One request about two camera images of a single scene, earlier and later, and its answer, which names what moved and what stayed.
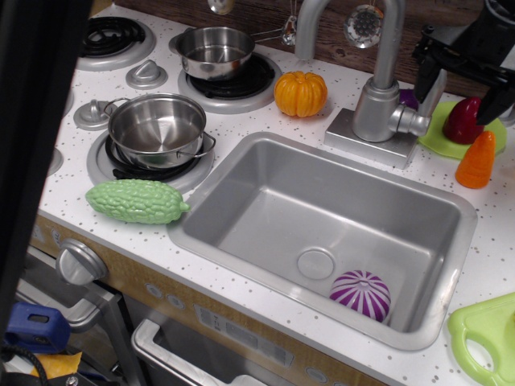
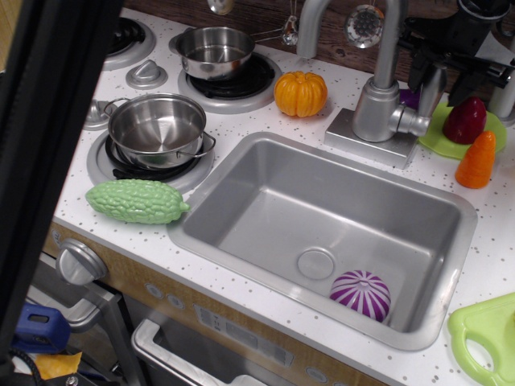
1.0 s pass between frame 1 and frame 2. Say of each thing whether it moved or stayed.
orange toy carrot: stayed
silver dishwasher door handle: stayed
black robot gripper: moved
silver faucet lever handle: stayed
